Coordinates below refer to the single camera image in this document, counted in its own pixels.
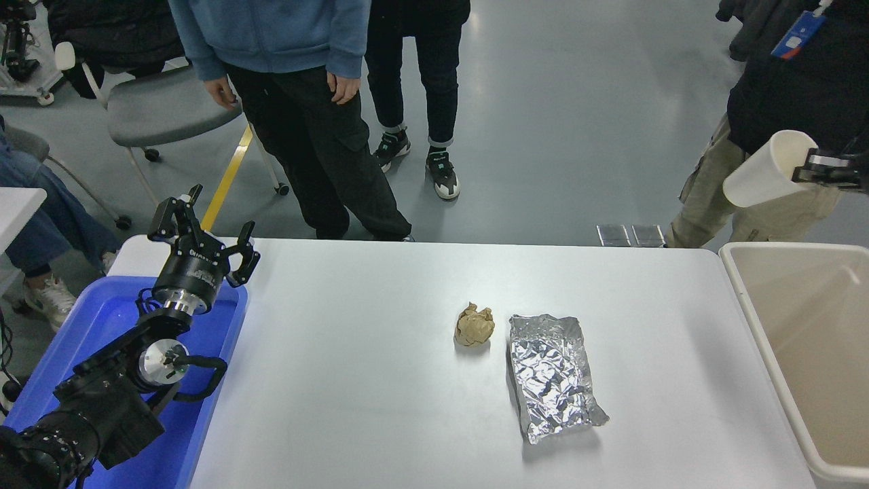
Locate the person's left hand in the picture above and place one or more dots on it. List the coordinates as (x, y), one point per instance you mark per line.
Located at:
(343, 88)

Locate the person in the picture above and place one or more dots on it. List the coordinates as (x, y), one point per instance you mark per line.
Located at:
(292, 34)
(781, 102)
(421, 61)
(115, 27)
(41, 217)

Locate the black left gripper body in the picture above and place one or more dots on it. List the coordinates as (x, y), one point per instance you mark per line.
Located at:
(190, 275)

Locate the metal floor socket plate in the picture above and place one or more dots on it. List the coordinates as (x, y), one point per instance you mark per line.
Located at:
(648, 236)
(614, 236)

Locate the blue plastic tray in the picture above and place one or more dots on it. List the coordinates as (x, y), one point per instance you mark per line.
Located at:
(108, 319)

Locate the person's right hand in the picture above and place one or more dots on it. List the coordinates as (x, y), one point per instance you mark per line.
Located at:
(221, 94)

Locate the silver foil tray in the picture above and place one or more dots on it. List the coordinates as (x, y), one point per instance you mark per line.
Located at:
(550, 373)

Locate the white paper cup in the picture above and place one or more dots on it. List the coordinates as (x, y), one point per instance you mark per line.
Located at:
(764, 173)

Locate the large pale bin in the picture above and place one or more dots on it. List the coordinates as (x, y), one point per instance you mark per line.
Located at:
(815, 339)

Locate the grey wheeled chair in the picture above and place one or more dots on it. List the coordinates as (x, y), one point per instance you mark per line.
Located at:
(27, 144)
(163, 109)

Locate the crumpled tan paper ball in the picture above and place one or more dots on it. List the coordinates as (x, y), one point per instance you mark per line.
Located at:
(474, 326)

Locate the white side table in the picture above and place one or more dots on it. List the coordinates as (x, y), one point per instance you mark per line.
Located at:
(17, 210)

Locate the black device on white stand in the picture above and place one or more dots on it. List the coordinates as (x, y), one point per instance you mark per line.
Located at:
(20, 64)

